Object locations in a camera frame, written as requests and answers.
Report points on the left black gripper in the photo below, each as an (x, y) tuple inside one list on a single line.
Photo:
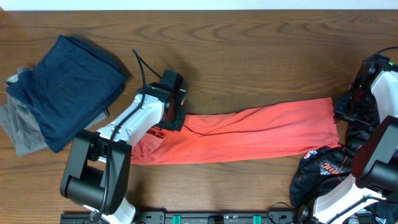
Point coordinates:
[(178, 125)]

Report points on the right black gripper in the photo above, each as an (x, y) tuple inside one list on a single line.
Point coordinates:
[(340, 113)]

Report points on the red t-shirt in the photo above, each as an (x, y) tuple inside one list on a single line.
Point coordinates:
[(284, 129)]

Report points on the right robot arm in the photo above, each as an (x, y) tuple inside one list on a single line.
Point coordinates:
[(373, 176)]

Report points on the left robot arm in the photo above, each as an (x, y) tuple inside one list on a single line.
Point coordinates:
[(97, 170)]

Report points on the black orange patterned jersey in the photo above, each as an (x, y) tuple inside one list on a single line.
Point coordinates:
[(322, 170)]

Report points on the folded navy blue garment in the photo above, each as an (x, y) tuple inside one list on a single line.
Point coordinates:
[(71, 54)]

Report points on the folded grey garment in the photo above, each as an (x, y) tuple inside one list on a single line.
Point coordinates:
[(18, 127)]

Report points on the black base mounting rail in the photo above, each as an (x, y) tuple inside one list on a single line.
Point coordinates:
[(278, 213)]

